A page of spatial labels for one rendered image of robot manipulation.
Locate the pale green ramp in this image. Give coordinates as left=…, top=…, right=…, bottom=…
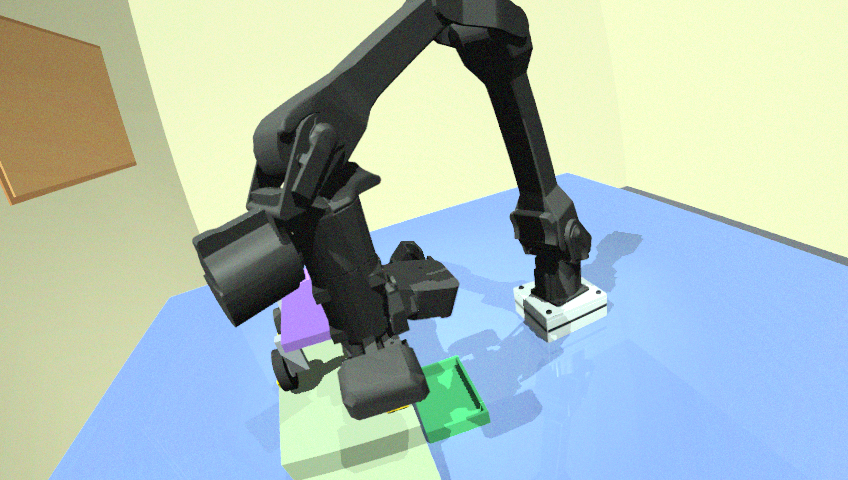
left=279, top=340, right=441, bottom=480

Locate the green tray floor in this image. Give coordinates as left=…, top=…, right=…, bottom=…
left=419, top=367, right=482, bottom=429

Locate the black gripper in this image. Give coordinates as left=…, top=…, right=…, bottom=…
left=308, top=249, right=430, bottom=421

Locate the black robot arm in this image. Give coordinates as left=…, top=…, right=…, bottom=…
left=192, top=0, right=592, bottom=335

